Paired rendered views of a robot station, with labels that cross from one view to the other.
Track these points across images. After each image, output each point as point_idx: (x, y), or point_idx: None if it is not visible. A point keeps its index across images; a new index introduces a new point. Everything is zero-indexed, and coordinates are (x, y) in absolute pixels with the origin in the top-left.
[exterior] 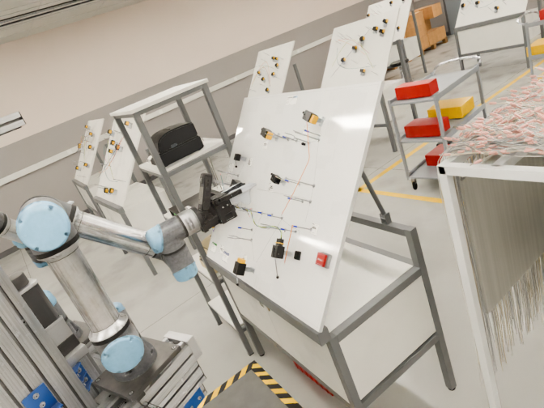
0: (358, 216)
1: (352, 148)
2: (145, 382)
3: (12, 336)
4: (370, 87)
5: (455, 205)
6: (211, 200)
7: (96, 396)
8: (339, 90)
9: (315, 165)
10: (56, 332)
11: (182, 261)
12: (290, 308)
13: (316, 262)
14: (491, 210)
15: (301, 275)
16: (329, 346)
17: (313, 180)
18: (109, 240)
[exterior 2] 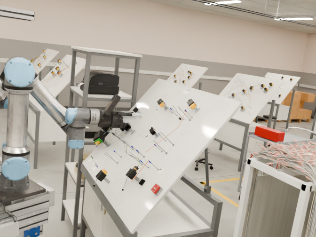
0: (191, 181)
1: (207, 132)
2: (15, 196)
3: None
4: (233, 102)
5: (248, 186)
6: (113, 111)
7: None
8: (216, 97)
9: (180, 133)
10: None
11: (78, 135)
12: (120, 212)
13: (151, 189)
14: (270, 206)
15: (138, 195)
16: None
17: (175, 141)
18: (44, 103)
